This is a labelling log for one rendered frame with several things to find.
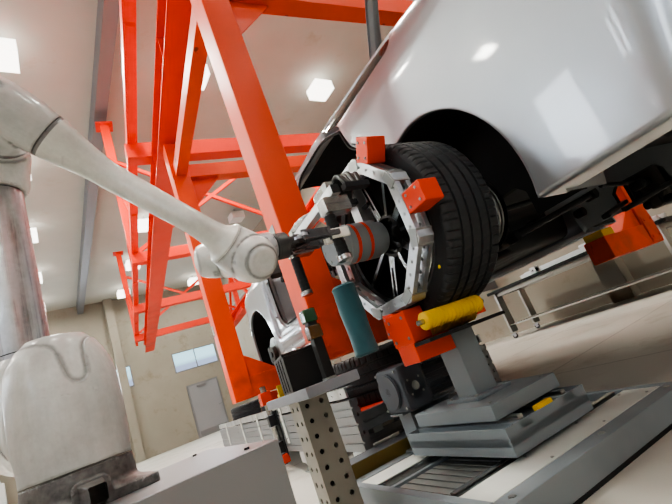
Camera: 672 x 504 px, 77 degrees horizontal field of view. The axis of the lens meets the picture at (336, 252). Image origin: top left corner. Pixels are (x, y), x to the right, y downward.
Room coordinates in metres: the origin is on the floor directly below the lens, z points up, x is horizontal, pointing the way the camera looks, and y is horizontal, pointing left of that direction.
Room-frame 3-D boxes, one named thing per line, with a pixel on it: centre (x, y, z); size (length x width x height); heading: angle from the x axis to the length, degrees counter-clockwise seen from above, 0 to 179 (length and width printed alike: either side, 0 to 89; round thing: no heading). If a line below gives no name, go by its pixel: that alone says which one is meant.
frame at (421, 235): (1.47, -0.14, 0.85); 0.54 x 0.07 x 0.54; 30
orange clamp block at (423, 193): (1.20, -0.30, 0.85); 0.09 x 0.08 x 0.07; 30
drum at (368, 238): (1.44, -0.08, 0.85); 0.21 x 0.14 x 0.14; 120
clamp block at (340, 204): (1.22, -0.05, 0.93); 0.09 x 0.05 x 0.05; 120
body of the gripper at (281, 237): (1.13, 0.12, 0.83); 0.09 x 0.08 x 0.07; 120
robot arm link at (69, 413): (0.69, 0.51, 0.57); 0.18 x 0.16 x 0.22; 52
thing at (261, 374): (3.73, 0.84, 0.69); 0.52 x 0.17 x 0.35; 120
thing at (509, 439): (1.56, -0.28, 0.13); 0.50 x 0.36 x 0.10; 30
